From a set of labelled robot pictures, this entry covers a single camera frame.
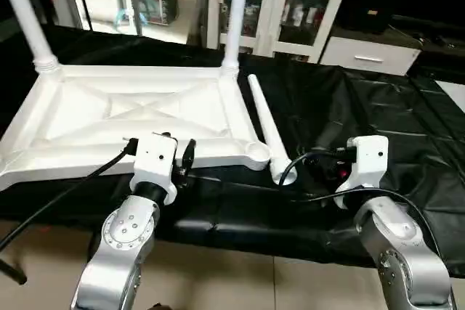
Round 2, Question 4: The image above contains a white plastic table top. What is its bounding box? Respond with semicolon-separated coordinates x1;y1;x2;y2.
0;63;271;193

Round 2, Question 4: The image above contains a white plastic table leg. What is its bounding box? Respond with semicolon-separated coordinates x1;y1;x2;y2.
0;0;60;73
247;73;299;187
221;0;252;77

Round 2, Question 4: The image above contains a black work mat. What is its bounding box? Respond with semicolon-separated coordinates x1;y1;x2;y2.
0;25;465;278

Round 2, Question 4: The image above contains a white drawer unit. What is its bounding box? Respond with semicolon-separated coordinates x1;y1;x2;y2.
320;34;424;77

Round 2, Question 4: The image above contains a white flat board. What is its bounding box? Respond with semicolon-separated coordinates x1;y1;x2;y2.
436;80;465;113

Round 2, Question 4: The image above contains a colourful toy box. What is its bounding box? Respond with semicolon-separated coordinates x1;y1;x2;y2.
131;0;179;26

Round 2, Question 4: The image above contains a white glass door cabinet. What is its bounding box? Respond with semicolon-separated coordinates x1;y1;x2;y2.
207;0;351;62

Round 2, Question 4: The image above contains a black tripod stand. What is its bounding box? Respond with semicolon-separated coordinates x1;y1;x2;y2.
0;256;30;287

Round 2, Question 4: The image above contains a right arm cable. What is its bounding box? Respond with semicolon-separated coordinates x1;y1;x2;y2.
278;149;444;260

